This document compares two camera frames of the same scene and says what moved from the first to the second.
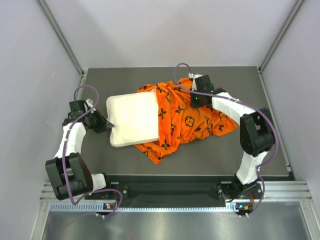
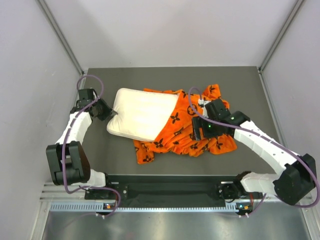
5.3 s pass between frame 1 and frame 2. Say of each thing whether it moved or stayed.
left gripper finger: moved
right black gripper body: moved
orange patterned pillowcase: moved
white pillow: moved
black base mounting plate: stayed
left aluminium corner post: stayed
